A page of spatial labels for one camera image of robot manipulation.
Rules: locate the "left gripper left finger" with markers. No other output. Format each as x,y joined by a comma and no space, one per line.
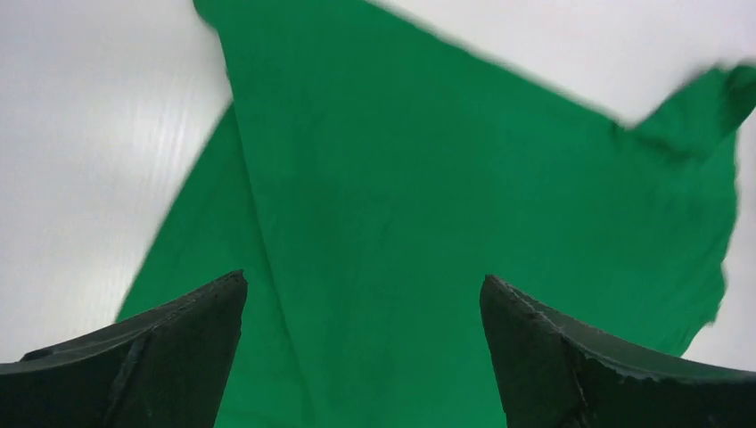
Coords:
166,367

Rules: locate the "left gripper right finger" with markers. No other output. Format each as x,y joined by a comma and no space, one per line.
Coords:
552,370

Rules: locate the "green t shirt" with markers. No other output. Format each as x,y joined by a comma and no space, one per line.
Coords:
367,176

